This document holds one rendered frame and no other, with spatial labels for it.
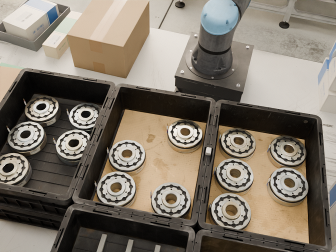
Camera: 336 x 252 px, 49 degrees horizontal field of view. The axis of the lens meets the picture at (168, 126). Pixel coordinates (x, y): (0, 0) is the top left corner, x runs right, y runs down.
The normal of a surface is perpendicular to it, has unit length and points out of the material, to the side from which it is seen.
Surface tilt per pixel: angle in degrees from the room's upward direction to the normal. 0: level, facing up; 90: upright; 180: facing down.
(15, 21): 0
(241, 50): 2
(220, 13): 10
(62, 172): 0
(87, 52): 90
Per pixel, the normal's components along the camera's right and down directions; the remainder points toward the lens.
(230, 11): -0.03, -0.48
